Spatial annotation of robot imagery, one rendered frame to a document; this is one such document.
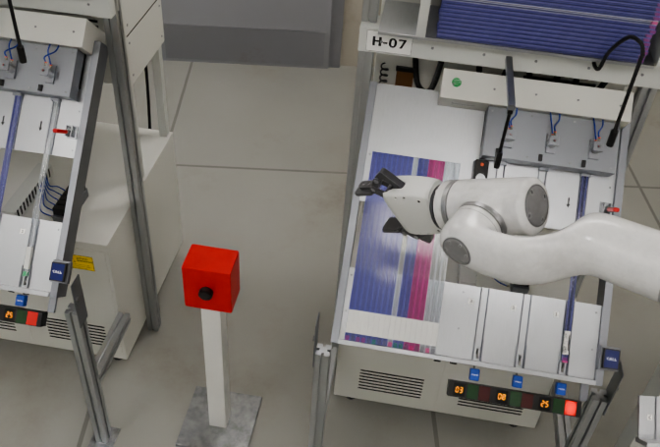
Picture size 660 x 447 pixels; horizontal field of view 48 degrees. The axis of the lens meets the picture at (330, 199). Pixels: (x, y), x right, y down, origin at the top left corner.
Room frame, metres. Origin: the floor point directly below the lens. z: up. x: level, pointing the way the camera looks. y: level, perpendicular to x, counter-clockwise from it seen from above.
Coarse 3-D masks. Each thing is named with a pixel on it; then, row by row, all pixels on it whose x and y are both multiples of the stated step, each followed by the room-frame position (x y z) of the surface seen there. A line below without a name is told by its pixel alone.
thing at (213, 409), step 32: (192, 256) 1.49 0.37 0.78; (224, 256) 1.50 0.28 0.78; (192, 288) 1.44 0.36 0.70; (224, 288) 1.43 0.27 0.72; (224, 320) 1.49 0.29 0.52; (224, 352) 1.47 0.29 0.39; (224, 384) 1.46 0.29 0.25; (192, 416) 1.49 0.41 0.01; (224, 416) 1.45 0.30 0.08; (256, 416) 1.51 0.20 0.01
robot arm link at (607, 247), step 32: (448, 224) 0.80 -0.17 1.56; (480, 224) 0.79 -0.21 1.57; (576, 224) 0.77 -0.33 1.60; (608, 224) 0.77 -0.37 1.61; (640, 224) 0.77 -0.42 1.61; (480, 256) 0.75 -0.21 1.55; (512, 256) 0.73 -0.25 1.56; (544, 256) 0.73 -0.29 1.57; (576, 256) 0.74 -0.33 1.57; (608, 256) 0.73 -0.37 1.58; (640, 256) 0.71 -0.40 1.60; (640, 288) 0.70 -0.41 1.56
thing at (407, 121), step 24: (384, 96) 1.76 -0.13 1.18; (408, 96) 1.76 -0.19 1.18; (432, 96) 1.76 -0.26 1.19; (384, 120) 1.71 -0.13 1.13; (408, 120) 1.71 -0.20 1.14; (432, 120) 1.71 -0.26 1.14; (456, 120) 1.71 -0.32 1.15; (480, 120) 1.71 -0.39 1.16; (384, 144) 1.66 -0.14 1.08; (408, 144) 1.66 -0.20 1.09; (432, 144) 1.66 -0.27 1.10; (456, 144) 1.66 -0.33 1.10; (480, 144) 1.66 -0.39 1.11; (504, 168) 1.61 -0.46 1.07; (528, 168) 1.61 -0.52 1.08; (552, 192) 1.57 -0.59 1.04; (576, 192) 1.57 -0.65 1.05; (600, 192) 1.57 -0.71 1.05; (552, 216) 1.52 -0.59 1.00; (576, 216) 1.52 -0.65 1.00
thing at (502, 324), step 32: (448, 288) 1.38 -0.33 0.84; (480, 288) 1.38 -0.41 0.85; (448, 320) 1.32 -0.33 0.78; (480, 320) 1.32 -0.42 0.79; (512, 320) 1.32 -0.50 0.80; (544, 320) 1.32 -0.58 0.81; (576, 320) 1.32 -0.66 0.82; (448, 352) 1.26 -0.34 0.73; (480, 352) 1.26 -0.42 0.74; (512, 352) 1.26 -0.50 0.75; (544, 352) 1.26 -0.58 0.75; (576, 352) 1.26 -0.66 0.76
